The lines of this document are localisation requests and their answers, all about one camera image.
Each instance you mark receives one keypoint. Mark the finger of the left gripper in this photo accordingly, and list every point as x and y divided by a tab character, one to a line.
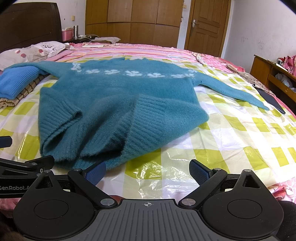
36	165
5	141

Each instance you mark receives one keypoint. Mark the dark navy flat object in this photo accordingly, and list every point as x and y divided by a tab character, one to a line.
270	99

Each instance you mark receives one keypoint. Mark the grey cloth on nightstand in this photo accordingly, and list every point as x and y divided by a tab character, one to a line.
106	40

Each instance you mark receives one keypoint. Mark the wooden door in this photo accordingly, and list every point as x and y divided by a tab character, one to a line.
207	27

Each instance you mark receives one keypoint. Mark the pink storage box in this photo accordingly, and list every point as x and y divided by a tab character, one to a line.
67	34

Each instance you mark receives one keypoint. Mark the grey pillow pink dots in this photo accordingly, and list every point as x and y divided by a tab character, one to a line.
33	53

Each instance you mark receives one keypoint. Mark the dark wooden headboard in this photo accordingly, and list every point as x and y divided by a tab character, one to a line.
24	24

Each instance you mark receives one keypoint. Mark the teal fuzzy sweater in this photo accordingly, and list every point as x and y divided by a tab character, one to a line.
119	109

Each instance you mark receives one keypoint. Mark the bright blue folded sweater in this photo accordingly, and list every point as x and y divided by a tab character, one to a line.
14	80

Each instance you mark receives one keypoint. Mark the pink striped bedspread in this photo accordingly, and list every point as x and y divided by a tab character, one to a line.
78	51

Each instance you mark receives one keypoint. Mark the beige striped folded garment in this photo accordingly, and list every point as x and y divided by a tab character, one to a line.
5	102

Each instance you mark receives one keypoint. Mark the floral patterned cloth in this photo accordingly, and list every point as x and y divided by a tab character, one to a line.
249	78

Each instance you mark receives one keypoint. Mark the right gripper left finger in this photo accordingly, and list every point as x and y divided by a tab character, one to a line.
85	181

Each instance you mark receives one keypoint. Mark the wooden side cabinet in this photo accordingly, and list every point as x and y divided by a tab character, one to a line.
265	71

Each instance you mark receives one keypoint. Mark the steel thermos bottle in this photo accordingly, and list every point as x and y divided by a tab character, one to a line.
75	31

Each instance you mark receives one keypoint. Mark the pink floral bedding pile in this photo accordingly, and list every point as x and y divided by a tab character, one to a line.
289	63

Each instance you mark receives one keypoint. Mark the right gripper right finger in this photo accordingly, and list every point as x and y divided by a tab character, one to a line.
209	181

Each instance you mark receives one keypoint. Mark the wooden wardrobe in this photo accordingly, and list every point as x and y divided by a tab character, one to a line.
135	21

